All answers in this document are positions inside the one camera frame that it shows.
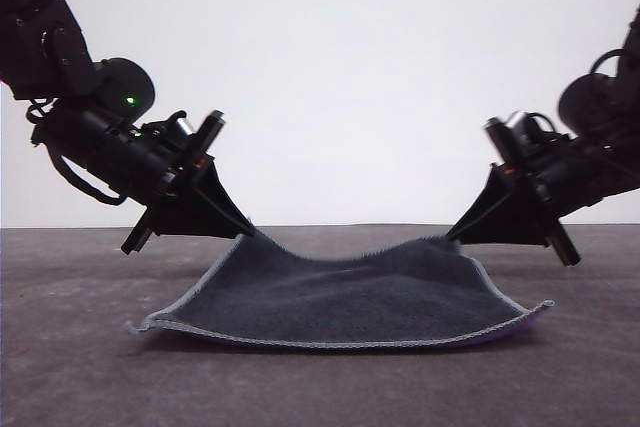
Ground grey table cloth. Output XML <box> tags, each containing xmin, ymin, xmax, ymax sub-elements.
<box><xmin>0</xmin><ymin>222</ymin><xmax>640</xmax><ymax>427</ymax></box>

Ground purple towel with grey hem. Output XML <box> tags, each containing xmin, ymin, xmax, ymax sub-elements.
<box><xmin>124</xmin><ymin>231</ymin><xmax>556</xmax><ymax>351</ymax></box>

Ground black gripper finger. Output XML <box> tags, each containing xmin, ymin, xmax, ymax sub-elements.
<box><xmin>148</xmin><ymin>187</ymin><xmax>247</xmax><ymax>241</ymax></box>
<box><xmin>445</xmin><ymin>165</ymin><xmax>527</xmax><ymax>240</ymax></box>
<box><xmin>451</xmin><ymin>190</ymin><xmax>550</xmax><ymax>248</ymax></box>
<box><xmin>192</xmin><ymin>157</ymin><xmax>255</xmax><ymax>234</ymax></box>

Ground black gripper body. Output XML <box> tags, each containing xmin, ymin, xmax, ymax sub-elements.
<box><xmin>68</xmin><ymin>109</ymin><xmax>226</xmax><ymax>255</ymax></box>
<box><xmin>483</xmin><ymin>115</ymin><xmax>640</xmax><ymax>268</ymax></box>

